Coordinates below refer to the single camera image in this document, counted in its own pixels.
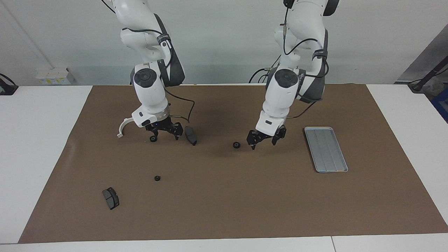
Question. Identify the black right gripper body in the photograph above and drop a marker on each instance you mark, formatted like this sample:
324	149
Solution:
161	126

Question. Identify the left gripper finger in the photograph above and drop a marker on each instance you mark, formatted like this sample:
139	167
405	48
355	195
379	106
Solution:
252	138
281	134

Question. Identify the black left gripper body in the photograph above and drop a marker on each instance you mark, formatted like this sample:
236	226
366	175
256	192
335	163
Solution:
267	137

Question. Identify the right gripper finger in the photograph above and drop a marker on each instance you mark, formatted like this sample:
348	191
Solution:
178	130
153	133

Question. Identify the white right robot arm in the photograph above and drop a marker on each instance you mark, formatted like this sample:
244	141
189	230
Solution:
150	94

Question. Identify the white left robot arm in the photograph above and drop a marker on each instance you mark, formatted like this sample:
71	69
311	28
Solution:
280	94

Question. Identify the silver metal tray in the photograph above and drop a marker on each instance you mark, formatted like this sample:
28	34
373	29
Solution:
325	150

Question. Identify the long grey brake pad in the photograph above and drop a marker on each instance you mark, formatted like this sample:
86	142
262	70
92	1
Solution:
190	135

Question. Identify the brown table mat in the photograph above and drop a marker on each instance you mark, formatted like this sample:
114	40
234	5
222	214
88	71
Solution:
245	196

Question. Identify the short grey brake pad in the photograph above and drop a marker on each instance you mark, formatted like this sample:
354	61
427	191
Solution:
110	198

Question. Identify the black stand pole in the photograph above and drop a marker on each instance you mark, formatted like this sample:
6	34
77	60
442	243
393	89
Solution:
425	78

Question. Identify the blue crate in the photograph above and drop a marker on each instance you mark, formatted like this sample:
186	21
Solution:
441	105

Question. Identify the white curved plastic bracket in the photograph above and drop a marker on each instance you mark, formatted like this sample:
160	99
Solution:
122	126

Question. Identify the white wall box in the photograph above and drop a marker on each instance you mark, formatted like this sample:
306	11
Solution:
52	76

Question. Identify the black clamp mount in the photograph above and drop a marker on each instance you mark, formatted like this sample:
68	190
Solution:
7	87

